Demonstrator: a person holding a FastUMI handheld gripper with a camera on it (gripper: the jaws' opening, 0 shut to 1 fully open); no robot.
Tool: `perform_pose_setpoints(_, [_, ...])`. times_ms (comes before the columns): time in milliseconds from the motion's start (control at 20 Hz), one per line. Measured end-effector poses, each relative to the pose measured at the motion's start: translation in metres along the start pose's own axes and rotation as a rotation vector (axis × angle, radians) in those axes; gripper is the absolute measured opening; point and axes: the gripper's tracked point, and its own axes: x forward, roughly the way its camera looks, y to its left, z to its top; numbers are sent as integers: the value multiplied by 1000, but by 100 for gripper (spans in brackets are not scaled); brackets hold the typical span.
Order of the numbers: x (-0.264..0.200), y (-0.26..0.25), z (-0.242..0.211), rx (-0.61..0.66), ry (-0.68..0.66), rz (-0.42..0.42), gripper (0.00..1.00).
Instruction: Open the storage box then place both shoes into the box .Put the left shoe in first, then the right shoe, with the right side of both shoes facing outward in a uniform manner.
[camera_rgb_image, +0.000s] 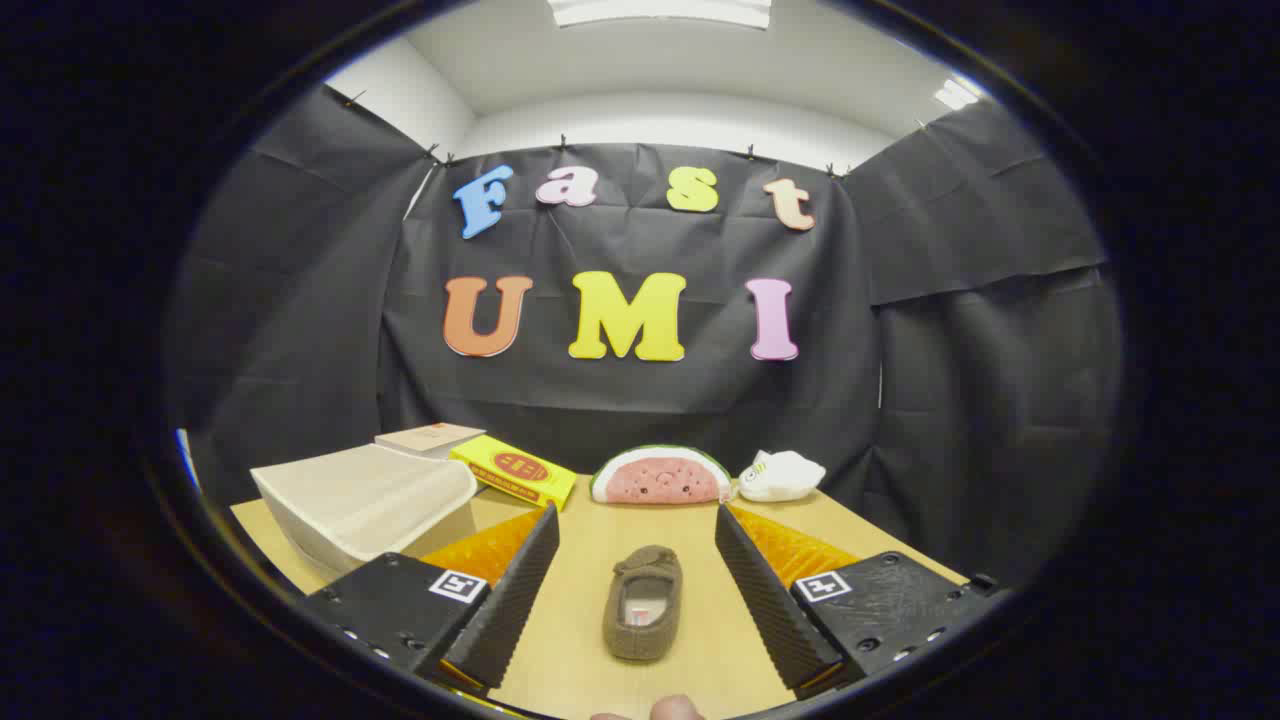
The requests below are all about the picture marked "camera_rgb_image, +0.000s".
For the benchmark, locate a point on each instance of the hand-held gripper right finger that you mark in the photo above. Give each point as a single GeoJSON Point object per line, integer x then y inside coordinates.
{"type": "Point", "coordinates": [770, 610]}

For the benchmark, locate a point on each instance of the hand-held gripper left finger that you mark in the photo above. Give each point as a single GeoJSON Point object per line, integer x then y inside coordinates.
{"type": "Point", "coordinates": [510, 600]}

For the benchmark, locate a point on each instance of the brown fuzzy shoe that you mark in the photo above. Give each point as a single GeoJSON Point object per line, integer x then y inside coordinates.
{"type": "Point", "coordinates": [645, 565]}

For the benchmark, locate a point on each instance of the cream storage box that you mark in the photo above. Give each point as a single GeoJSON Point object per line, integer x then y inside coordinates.
{"type": "Point", "coordinates": [360, 500]}

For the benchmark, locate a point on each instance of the yellow book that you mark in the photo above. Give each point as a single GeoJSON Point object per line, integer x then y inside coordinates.
{"type": "Point", "coordinates": [510, 468]}

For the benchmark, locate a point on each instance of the white plush toy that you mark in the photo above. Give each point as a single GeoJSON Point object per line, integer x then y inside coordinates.
{"type": "Point", "coordinates": [785, 478]}

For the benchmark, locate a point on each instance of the watermelon slice plush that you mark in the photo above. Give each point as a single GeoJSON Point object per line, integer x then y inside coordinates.
{"type": "Point", "coordinates": [660, 480]}

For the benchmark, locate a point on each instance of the ceiling light panel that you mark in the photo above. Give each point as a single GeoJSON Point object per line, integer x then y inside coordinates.
{"type": "Point", "coordinates": [957, 95]}
{"type": "Point", "coordinates": [660, 12]}

